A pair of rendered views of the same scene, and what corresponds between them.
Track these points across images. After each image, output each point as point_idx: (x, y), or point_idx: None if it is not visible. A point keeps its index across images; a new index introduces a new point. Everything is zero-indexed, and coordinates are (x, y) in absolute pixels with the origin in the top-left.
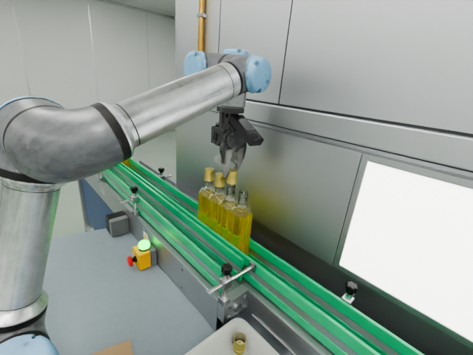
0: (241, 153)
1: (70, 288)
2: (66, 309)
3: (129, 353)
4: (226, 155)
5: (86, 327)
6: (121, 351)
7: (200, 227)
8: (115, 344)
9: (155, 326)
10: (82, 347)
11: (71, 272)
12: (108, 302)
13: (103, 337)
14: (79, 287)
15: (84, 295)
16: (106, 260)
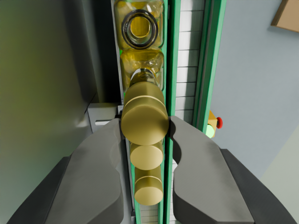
0: (73, 186)
1: (264, 122)
2: (280, 100)
3: (287, 10)
4: (230, 186)
5: (281, 71)
6: (290, 17)
7: (173, 95)
8: (277, 37)
9: (241, 31)
10: (295, 52)
11: (254, 139)
12: (253, 87)
13: (279, 51)
14: (260, 119)
15: (262, 107)
16: (224, 139)
